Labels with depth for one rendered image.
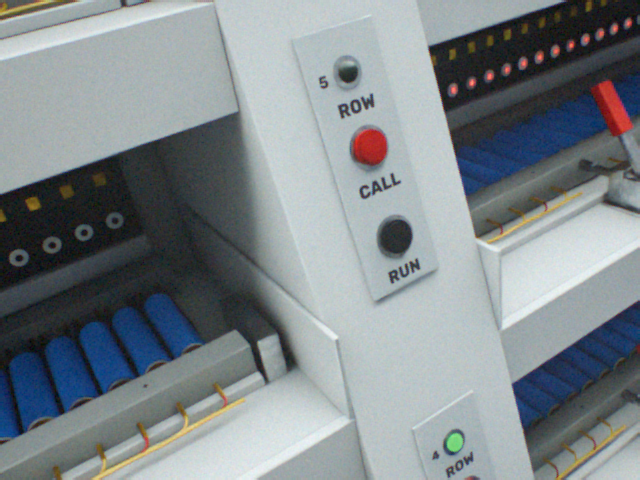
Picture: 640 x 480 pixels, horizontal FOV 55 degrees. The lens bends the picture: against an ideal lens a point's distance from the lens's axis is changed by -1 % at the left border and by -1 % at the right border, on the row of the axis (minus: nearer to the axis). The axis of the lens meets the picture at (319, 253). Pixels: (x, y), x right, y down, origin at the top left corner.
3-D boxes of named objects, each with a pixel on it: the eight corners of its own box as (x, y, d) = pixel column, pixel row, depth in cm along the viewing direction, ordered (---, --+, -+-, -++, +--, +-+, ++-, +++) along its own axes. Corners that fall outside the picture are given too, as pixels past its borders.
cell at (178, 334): (175, 311, 39) (214, 362, 34) (148, 323, 39) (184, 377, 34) (166, 288, 38) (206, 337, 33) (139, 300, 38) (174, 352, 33)
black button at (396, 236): (417, 246, 29) (408, 214, 28) (390, 259, 28) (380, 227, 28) (404, 243, 30) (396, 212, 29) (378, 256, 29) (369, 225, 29)
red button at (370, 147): (392, 158, 28) (383, 124, 27) (363, 170, 27) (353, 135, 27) (380, 158, 29) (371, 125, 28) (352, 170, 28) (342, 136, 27)
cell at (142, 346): (145, 325, 38) (180, 379, 33) (117, 338, 38) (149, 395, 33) (135, 301, 38) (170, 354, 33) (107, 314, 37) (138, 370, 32)
